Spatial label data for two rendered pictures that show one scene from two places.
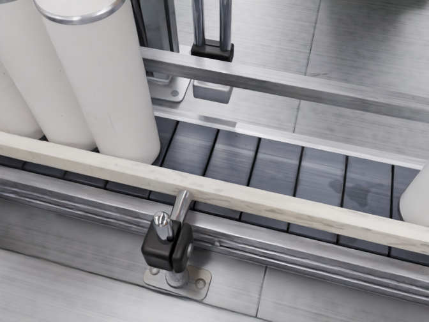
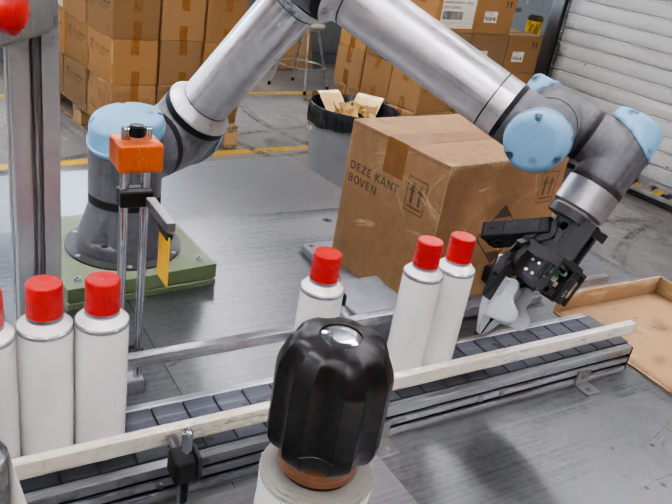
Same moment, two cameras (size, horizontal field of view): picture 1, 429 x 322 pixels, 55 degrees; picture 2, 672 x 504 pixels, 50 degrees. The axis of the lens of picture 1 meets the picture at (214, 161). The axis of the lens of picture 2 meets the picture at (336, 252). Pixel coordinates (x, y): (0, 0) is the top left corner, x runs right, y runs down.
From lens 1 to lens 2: 57 cm
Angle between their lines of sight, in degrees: 48
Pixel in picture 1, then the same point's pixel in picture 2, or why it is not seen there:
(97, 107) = (109, 391)
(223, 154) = (166, 419)
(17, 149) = (31, 463)
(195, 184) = (176, 426)
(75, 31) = (115, 338)
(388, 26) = (198, 317)
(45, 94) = (62, 402)
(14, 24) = (64, 350)
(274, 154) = (198, 406)
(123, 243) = not seen: outside the picture
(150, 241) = (179, 458)
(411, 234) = not seen: hidden behind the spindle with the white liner
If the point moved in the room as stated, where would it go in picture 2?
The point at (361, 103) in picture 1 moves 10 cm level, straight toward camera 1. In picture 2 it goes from (243, 343) to (261, 395)
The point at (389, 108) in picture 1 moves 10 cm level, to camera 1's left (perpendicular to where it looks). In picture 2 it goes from (258, 340) to (189, 367)
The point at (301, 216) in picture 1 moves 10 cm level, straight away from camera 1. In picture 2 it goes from (245, 416) to (225, 365)
